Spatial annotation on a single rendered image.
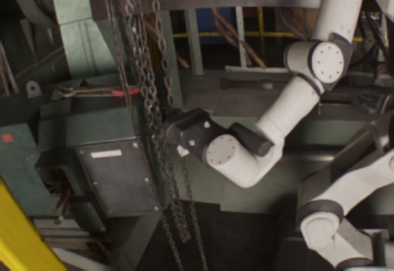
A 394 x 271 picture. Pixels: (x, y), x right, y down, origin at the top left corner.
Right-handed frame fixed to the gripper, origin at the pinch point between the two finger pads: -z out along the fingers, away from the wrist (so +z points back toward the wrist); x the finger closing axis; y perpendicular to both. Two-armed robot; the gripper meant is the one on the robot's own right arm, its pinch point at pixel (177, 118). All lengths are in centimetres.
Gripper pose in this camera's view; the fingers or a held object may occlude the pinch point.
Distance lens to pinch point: 74.0
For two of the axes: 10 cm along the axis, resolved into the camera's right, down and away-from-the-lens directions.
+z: 5.4, 3.6, -7.6
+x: 8.3, -3.6, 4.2
